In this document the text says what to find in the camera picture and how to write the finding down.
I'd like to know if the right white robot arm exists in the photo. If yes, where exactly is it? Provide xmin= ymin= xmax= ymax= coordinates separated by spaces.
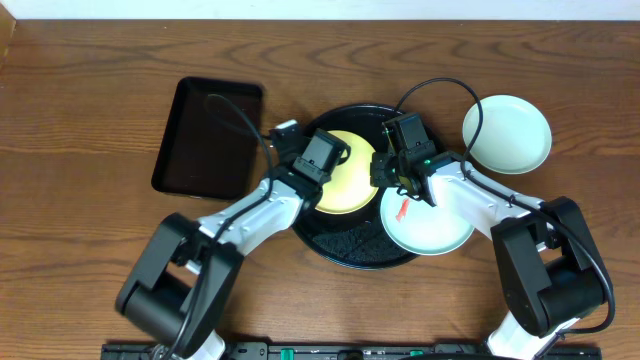
xmin=370 ymin=142 xmax=615 ymax=359

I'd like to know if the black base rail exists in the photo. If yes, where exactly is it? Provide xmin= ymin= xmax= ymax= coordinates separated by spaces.
xmin=100 ymin=341 xmax=603 ymax=360

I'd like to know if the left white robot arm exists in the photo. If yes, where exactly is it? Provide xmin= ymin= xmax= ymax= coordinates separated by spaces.
xmin=115 ymin=121 xmax=344 ymax=359

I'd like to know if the round black tray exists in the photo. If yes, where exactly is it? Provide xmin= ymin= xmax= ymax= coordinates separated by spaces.
xmin=293 ymin=104 xmax=444 ymax=270

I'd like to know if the black rectangular tray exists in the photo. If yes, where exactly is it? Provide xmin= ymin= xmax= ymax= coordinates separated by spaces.
xmin=151 ymin=77 xmax=263 ymax=200

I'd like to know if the yellow plate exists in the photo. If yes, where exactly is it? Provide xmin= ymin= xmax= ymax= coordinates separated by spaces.
xmin=316 ymin=130 xmax=378 ymax=215

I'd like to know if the pale green plate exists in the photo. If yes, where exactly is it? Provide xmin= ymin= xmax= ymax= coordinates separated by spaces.
xmin=380 ymin=188 xmax=474 ymax=256
xmin=470 ymin=95 xmax=552 ymax=175

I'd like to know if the right black cable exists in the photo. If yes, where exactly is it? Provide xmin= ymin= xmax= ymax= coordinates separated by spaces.
xmin=394 ymin=76 xmax=616 ymax=360

